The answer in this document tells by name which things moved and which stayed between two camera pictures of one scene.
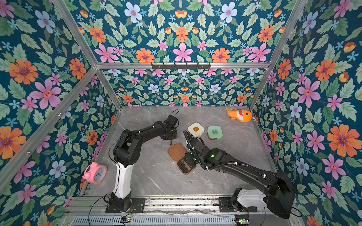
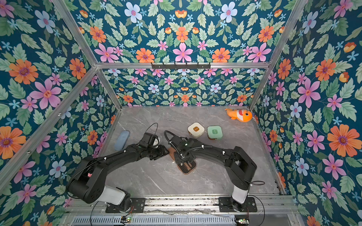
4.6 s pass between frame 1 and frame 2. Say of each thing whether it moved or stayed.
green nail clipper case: stayed
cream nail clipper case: stayed
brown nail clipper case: stayed
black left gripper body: moved
